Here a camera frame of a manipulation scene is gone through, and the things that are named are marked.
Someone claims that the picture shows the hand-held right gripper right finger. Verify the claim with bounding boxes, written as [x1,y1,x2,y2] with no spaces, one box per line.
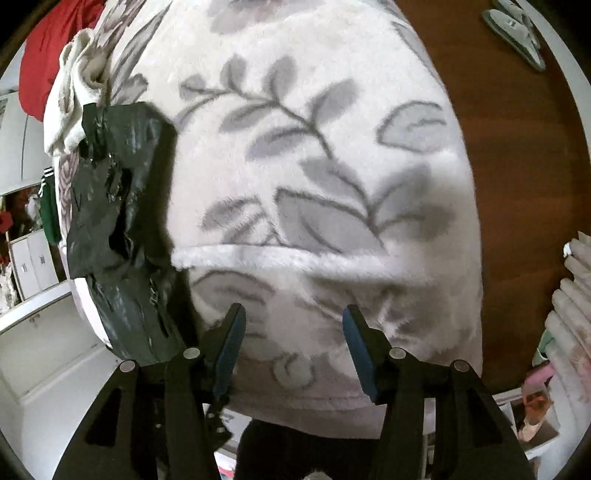
[342,304,539,480]

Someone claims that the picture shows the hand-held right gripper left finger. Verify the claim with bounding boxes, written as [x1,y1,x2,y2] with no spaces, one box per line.
[52,303,247,480]

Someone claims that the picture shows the black jacket with white lining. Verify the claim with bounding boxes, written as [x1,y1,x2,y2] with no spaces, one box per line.
[44,30,204,370]

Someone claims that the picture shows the hanging red clothes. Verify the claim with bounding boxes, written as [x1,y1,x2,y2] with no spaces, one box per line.
[0,185,42,243]

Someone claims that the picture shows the dark cloth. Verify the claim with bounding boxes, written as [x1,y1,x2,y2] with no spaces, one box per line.
[233,418,385,480]

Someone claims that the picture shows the printed magazine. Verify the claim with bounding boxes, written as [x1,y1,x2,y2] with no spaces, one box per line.
[492,388,561,457]

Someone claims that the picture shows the white low cabinet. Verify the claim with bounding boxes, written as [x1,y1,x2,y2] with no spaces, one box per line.
[0,281,122,435]

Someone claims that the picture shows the white drawer unit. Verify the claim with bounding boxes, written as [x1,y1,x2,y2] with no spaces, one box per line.
[7,228,61,301]

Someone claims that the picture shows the pale floral curtain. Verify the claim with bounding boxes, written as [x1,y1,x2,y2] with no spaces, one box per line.
[531,237,591,462]

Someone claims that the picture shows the floral plush blanket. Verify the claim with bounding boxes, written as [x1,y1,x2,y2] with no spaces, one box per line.
[44,0,485,439]

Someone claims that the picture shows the green pants with white stripes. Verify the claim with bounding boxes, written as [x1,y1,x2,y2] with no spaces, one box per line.
[39,168,63,245]

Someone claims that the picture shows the white wardrobe sliding door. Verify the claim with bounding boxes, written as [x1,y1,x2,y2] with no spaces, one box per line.
[0,92,47,195]

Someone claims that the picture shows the red quilt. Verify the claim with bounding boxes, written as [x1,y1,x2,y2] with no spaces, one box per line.
[18,0,105,123]

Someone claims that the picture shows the green and white slipper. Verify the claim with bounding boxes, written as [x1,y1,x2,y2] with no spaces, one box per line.
[492,0,542,47]
[482,9,548,72]

